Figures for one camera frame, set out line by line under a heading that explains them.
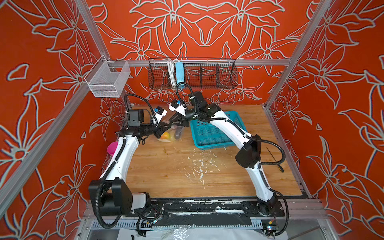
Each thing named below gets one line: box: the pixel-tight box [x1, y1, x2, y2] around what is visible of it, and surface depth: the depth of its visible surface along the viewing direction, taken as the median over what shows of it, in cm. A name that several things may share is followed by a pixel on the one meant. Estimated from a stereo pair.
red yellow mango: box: [160, 131, 176, 141], surface depth 92 cm
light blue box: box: [175, 62, 185, 89], surface depth 91 cm
